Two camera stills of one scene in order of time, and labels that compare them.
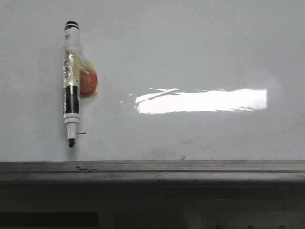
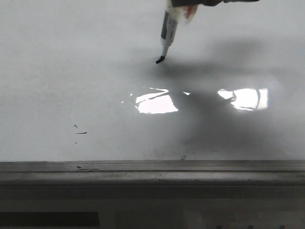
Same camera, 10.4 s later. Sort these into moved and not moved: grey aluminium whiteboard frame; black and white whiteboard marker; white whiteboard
Moved: black and white whiteboard marker
Not moved: grey aluminium whiteboard frame; white whiteboard
